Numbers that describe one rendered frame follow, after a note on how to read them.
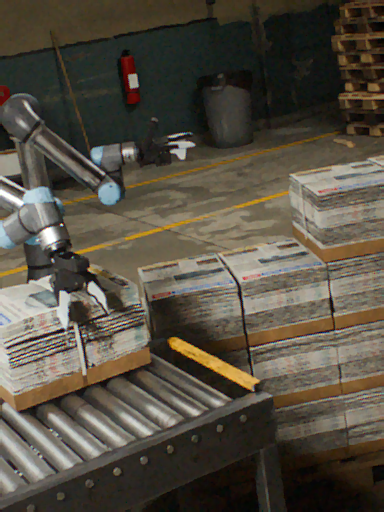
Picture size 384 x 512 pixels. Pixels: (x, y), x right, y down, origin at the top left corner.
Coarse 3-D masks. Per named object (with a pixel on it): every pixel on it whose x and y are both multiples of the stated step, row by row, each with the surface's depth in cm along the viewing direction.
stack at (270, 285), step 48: (288, 240) 328; (144, 288) 301; (192, 288) 292; (240, 288) 297; (288, 288) 296; (336, 288) 299; (192, 336) 294; (336, 336) 303; (288, 384) 304; (288, 432) 309; (336, 432) 311; (288, 480) 312; (336, 480) 315
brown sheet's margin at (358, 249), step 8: (296, 232) 325; (304, 240) 316; (376, 240) 296; (312, 248) 307; (320, 248) 296; (328, 248) 294; (336, 248) 295; (344, 248) 295; (352, 248) 296; (360, 248) 296; (368, 248) 296; (376, 248) 297; (320, 256) 298; (328, 256) 295; (336, 256) 296; (344, 256) 296; (352, 256) 296
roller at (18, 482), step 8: (0, 456) 210; (0, 464) 204; (8, 464) 206; (0, 472) 201; (8, 472) 200; (0, 480) 199; (8, 480) 197; (16, 480) 196; (0, 488) 198; (8, 488) 195; (16, 488) 193
